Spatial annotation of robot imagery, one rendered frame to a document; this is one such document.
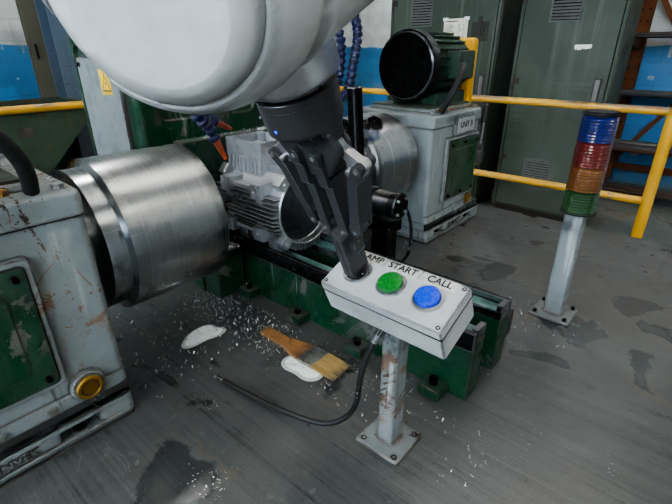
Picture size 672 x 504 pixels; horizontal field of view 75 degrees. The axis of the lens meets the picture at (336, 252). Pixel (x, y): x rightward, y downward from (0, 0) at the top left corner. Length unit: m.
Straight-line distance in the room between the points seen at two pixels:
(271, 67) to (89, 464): 0.65
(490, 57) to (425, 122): 2.80
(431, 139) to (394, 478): 0.85
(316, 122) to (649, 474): 0.63
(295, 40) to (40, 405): 0.64
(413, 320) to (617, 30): 3.40
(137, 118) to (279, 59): 0.90
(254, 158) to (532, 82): 3.15
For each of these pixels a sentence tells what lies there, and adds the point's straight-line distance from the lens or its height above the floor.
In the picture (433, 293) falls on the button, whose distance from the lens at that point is 0.49.
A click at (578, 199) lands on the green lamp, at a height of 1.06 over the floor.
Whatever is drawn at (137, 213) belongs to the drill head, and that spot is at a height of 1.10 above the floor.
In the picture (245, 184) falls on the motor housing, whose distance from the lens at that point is 0.93.
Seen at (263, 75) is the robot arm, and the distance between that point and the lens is 0.17.
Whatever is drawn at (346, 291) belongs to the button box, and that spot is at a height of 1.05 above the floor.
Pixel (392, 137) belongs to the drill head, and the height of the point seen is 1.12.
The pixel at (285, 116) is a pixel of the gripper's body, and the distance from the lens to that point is 0.39.
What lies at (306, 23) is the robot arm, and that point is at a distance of 0.17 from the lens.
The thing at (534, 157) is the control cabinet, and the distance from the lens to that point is 3.92.
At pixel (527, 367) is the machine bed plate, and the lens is 0.88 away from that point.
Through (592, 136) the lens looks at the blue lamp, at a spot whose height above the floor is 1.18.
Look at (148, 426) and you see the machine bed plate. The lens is 0.77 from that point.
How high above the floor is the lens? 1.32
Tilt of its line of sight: 25 degrees down
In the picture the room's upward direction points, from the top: straight up
